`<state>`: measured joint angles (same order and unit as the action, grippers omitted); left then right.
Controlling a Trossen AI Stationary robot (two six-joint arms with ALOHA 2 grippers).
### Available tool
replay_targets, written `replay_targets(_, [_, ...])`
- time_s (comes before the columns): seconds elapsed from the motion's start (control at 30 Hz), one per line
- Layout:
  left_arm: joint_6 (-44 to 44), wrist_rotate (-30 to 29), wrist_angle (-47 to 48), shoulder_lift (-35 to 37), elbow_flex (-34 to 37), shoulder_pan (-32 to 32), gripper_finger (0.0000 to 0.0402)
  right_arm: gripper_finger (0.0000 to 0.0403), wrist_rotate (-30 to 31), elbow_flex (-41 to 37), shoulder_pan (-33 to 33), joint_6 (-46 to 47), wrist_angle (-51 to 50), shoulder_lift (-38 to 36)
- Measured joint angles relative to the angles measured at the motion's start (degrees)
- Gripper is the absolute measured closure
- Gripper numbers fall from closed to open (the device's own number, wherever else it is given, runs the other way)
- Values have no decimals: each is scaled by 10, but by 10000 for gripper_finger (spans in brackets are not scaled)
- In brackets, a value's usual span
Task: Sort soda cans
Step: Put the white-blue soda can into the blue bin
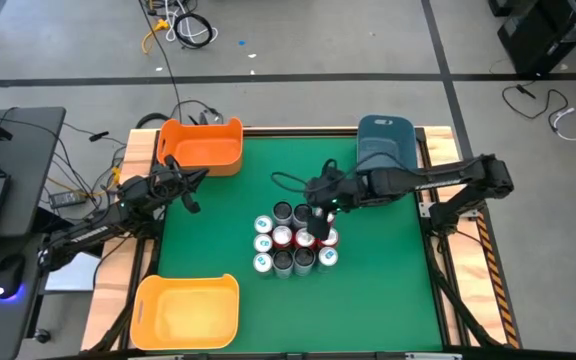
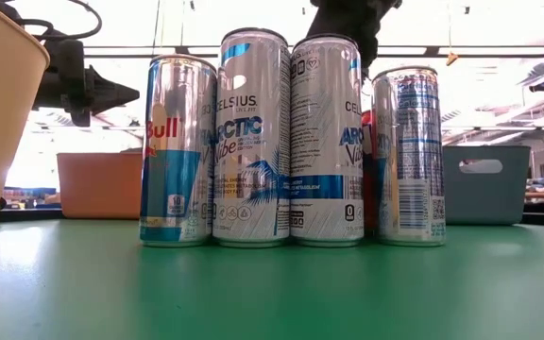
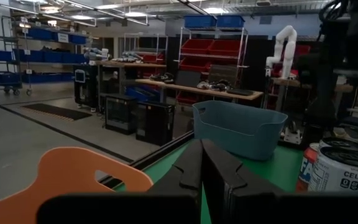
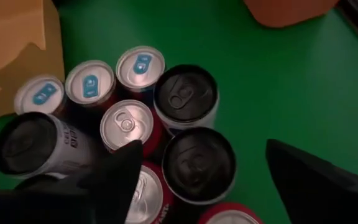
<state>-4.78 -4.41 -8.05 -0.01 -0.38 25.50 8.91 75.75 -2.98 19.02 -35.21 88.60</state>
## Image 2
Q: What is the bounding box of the silver light-blue Red Bull can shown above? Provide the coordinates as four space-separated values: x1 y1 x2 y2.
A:
371 65 447 247
139 53 218 248

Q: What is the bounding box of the white Celsius Arctic Vibe can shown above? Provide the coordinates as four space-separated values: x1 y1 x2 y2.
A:
289 33 366 248
212 26 293 249

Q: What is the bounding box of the black table edge strip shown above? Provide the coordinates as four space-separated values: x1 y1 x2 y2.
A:
0 207 544 227

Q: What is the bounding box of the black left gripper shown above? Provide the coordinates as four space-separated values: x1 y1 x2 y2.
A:
33 37 141 128

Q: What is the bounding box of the teal plastic basket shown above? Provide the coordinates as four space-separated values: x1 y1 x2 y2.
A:
443 144 532 226

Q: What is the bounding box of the red Fanta can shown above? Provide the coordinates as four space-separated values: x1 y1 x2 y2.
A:
360 109 380 236

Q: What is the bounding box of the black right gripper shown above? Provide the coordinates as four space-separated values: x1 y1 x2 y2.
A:
307 0 403 79

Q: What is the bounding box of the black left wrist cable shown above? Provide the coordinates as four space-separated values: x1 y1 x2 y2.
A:
16 0 103 42

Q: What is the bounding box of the orange plastic basket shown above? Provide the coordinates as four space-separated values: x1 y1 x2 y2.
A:
57 151 144 220

